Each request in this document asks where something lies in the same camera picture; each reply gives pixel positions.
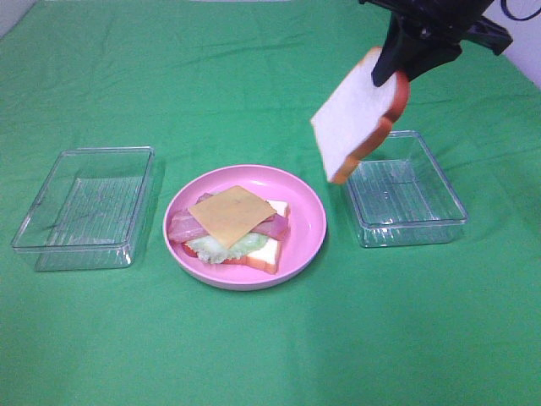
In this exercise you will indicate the pink round plate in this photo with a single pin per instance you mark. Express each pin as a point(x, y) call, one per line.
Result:
point(301, 245)

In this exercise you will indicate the bread slice from box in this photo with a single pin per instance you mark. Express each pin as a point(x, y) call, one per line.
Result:
point(265, 259)
point(357, 117)

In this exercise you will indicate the green tablecloth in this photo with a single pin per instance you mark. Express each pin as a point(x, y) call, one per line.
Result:
point(209, 85)

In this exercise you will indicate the clear plastic box left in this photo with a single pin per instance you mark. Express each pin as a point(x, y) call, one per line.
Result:
point(90, 211)

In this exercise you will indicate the green lettuce leaf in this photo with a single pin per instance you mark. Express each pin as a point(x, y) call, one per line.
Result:
point(209, 249)

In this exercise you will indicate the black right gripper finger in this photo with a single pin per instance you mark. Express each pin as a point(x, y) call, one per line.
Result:
point(429, 57)
point(390, 59)

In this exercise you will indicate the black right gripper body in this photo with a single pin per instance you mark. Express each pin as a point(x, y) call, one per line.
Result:
point(448, 22)

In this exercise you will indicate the clear plastic box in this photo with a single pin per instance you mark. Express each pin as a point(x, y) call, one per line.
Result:
point(399, 196)
point(90, 211)

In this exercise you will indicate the clear plastic box right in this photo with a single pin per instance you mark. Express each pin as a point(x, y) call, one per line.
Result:
point(399, 196)

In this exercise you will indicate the bacon strip from box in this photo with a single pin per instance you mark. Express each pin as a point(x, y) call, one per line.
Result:
point(275, 227)
point(184, 227)

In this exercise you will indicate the yellow cheese slice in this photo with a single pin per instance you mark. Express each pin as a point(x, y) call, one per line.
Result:
point(231, 214)

